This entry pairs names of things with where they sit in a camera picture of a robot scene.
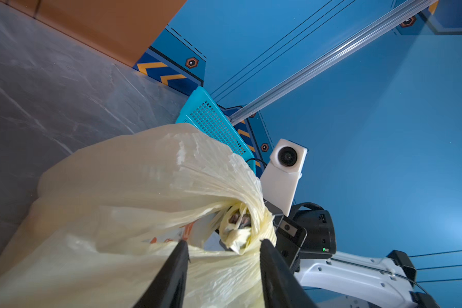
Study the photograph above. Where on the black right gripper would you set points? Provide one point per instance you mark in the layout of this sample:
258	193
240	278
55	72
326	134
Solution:
306	233

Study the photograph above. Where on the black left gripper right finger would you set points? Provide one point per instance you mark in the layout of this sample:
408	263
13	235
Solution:
280	287

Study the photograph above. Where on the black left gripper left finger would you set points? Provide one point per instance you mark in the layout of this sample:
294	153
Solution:
169	285

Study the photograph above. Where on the yellow printed plastic bag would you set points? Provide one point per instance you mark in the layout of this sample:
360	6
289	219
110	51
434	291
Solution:
108	217

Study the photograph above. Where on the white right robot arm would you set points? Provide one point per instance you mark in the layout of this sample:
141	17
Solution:
310	271

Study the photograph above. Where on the teal perforated plastic basket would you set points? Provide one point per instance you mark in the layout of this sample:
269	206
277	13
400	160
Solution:
202	112

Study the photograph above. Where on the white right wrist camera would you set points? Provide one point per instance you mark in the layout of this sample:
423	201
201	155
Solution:
281	176

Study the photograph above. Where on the aluminium right corner post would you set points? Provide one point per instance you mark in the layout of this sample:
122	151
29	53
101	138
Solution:
348	47

